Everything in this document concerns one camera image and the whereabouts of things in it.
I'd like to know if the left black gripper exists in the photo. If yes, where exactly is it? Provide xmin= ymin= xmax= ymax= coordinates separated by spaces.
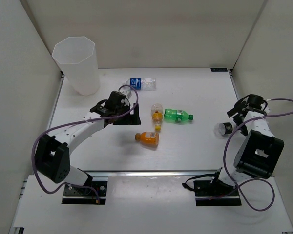
xmin=113 ymin=103 xmax=141 ymax=125

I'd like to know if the clear bottle black label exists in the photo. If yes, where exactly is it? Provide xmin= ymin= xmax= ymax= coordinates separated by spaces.
xmin=214 ymin=122 xmax=233 ymax=136

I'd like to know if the green plastic bottle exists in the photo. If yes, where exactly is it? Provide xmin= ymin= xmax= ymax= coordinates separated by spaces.
xmin=164 ymin=109 xmax=194 ymax=123

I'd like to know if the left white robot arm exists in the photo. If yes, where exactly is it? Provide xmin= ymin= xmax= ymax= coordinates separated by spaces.
xmin=31 ymin=85 xmax=141 ymax=195

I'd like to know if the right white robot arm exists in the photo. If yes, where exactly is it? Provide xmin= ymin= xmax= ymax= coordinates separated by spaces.
xmin=182 ymin=94 xmax=284 ymax=198

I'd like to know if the tall white plastic bin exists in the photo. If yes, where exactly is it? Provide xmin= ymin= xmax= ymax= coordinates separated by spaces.
xmin=52 ymin=36 xmax=100 ymax=96

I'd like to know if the orange juice bottle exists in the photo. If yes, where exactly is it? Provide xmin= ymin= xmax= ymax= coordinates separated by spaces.
xmin=135 ymin=132 xmax=159 ymax=147

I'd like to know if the clear bottle yellow cap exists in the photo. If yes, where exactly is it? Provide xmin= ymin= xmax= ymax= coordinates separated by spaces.
xmin=151 ymin=103 xmax=163 ymax=132

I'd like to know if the clear bottle blue label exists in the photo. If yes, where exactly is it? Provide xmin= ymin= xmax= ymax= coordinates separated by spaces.
xmin=124 ymin=78 xmax=156 ymax=91

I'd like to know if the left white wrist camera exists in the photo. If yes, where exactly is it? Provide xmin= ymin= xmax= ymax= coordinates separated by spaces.
xmin=118 ymin=84 xmax=132 ymax=99

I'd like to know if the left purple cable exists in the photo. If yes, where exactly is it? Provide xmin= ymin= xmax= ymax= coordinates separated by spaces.
xmin=32 ymin=85 xmax=139 ymax=204

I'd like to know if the purple cable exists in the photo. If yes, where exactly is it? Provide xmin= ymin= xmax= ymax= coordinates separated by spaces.
xmin=195 ymin=98 xmax=293 ymax=212
xmin=32 ymin=85 xmax=139 ymax=204

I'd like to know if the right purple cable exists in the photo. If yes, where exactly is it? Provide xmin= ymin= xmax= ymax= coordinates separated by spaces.
xmin=195 ymin=98 xmax=293 ymax=212

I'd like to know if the aluminium table edge rail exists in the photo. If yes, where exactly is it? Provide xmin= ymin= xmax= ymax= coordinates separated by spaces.
xmin=85 ymin=170 xmax=216 ymax=177

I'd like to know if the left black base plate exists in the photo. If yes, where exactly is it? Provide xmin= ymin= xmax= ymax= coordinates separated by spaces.
xmin=62 ymin=177 xmax=108 ymax=205

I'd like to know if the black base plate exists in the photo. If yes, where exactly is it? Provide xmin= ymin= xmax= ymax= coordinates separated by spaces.
xmin=193 ymin=180 xmax=242 ymax=207
xmin=62 ymin=177 xmax=108 ymax=205

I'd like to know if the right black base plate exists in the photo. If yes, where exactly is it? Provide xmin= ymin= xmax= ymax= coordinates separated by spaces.
xmin=193 ymin=180 xmax=242 ymax=207

